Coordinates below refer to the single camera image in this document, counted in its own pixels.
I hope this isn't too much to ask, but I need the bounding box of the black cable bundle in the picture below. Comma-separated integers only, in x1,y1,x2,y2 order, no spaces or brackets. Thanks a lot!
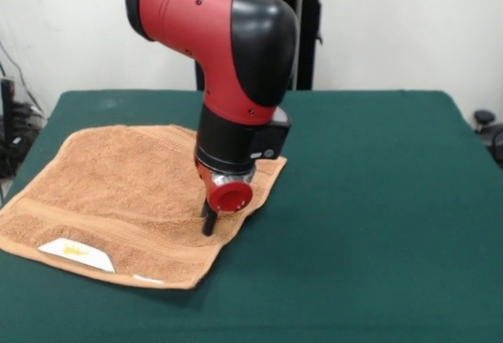
0,101,49,179

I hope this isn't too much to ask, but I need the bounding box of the grey wall cable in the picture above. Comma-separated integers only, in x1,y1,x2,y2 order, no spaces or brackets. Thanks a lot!
0,39,44,114

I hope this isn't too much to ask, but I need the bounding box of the black office chair base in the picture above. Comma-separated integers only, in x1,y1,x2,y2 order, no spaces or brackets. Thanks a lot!
473,109,503,167

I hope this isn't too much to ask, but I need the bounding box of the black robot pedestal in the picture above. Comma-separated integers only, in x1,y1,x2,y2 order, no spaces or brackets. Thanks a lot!
190,0,341,91

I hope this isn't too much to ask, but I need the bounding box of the dark green table cloth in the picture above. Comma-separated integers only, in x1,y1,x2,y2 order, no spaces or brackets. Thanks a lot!
0,90,503,343

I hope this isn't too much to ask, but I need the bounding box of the tan terry towel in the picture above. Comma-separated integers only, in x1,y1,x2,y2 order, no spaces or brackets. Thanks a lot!
0,123,288,291

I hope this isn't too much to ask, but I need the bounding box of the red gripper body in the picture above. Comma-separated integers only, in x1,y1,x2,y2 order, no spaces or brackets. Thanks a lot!
194,157,255,215

